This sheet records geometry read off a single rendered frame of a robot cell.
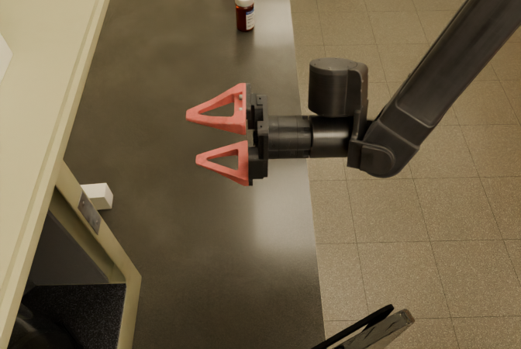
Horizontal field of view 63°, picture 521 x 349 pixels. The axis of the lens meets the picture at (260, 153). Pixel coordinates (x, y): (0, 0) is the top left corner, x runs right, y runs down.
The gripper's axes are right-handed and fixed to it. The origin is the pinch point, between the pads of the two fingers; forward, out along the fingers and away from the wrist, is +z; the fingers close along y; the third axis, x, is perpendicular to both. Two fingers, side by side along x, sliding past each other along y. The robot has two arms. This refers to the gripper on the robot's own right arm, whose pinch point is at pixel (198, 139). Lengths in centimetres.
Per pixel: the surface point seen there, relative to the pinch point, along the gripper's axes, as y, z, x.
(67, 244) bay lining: -4.1, 15.6, 12.6
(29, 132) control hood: 30.9, 1.8, 22.9
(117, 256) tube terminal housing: -12.2, 12.1, 11.0
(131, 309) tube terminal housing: -22.7, 12.1, 15.3
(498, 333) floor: -120, -95, 1
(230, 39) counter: -26, -2, -51
